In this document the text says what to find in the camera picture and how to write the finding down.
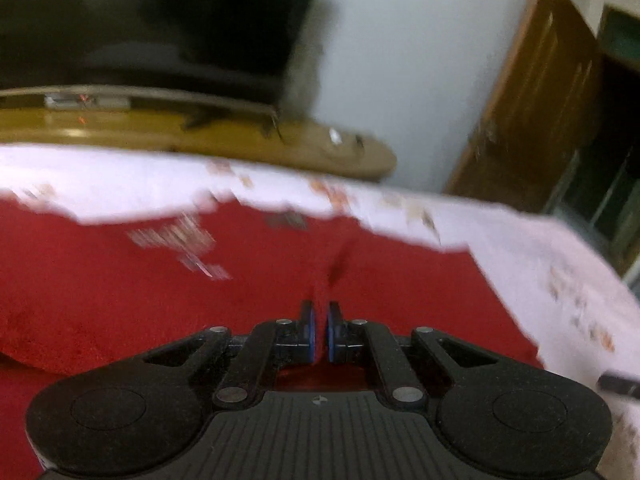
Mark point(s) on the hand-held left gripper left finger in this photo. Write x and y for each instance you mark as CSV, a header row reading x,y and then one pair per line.
x,y
308,332

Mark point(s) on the wooden television stand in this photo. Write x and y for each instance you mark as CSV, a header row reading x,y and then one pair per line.
x,y
325,152

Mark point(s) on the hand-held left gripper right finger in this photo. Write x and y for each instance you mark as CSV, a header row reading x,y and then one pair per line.
x,y
331,334

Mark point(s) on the small white object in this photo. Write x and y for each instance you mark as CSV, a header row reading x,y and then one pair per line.
x,y
334,136

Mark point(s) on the brown wooden door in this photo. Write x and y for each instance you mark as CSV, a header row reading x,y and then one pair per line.
x,y
530,110

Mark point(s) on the red fleece garment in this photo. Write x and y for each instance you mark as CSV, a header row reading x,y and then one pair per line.
x,y
150,310

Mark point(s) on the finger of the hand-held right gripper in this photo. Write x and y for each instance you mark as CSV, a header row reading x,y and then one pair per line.
x,y
622,384

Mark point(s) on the white floral bed sheet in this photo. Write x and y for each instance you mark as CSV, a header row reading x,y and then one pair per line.
x,y
500,240

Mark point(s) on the black flat television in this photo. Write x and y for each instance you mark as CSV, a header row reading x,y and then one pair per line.
x,y
150,20

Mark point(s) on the silver set-top box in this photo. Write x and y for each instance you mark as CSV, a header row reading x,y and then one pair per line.
x,y
85,101

